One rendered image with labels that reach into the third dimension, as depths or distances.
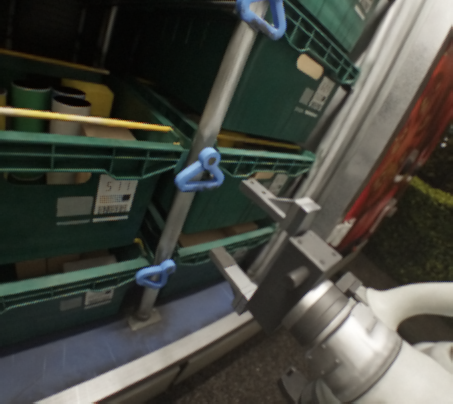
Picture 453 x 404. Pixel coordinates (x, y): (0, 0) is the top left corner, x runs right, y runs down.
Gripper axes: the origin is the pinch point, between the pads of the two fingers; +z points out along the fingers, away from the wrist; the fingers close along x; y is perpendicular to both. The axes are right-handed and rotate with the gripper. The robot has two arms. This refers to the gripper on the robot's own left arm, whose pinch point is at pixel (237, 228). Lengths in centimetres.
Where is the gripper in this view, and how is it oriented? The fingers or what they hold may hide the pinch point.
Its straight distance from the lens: 35.6
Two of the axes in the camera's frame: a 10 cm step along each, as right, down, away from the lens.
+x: -3.3, 8.6, 4.0
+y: -7.6, 0.1, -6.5
